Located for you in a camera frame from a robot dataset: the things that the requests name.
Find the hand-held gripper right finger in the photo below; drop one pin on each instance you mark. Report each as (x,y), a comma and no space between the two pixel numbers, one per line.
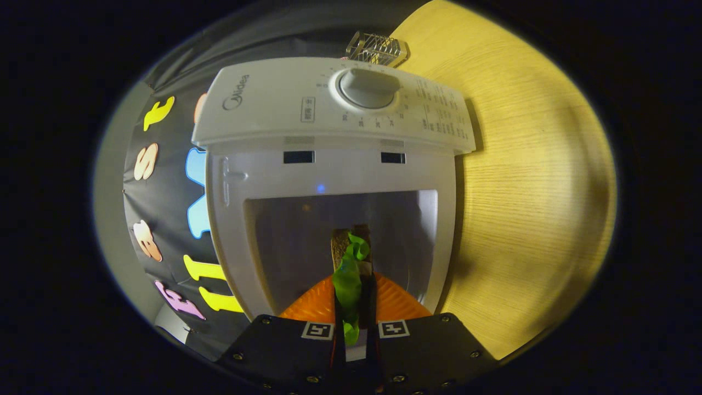
(428,351)

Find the sandwich with green lettuce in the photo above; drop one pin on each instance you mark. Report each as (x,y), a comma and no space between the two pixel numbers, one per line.
(348,285)

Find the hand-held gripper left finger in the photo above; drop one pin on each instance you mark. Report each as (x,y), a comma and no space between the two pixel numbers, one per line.
(285,356)

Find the white microwave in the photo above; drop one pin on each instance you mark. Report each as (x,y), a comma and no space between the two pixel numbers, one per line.
(329,109)

